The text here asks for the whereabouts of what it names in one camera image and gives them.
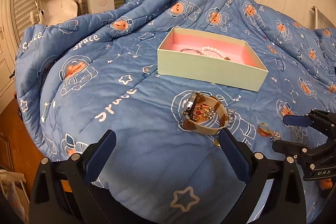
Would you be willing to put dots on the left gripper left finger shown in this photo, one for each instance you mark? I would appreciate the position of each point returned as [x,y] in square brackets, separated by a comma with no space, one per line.
[61,190]

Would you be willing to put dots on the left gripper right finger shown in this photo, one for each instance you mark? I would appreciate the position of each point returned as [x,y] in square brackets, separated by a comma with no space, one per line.
[285,202]

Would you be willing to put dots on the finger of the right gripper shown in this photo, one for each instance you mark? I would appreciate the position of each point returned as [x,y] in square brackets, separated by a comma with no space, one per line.
[322,152]
[322,121]

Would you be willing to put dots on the watch with beige strap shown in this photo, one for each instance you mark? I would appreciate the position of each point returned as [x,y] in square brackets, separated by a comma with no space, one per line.
[192,118]

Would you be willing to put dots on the thin metal bangle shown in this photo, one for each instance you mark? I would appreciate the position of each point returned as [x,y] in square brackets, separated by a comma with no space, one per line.
[191,50]

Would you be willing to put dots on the person's right hand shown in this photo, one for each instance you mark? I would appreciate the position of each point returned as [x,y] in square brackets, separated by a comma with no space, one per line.
[326,184]

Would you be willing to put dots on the mint box pink lining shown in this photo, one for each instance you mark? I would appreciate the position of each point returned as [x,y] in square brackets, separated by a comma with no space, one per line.
[225,60]

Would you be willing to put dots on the blue space bear comforter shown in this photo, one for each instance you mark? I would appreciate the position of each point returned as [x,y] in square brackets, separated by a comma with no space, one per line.
[96,72]

